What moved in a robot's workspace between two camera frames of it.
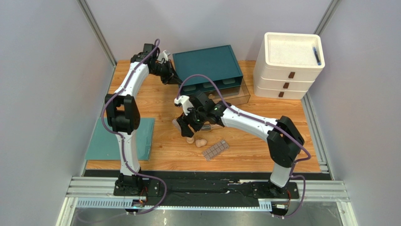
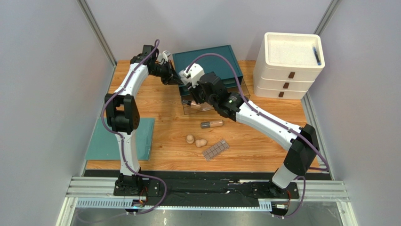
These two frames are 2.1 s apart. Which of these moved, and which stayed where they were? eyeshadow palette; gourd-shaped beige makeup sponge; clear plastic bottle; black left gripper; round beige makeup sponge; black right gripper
Moved: black right gripper; clear plastic bottle
Stayed: round beige makeup sponge; eyeshadow palette; gourd-shaped beige makeup sponge; black left gripper
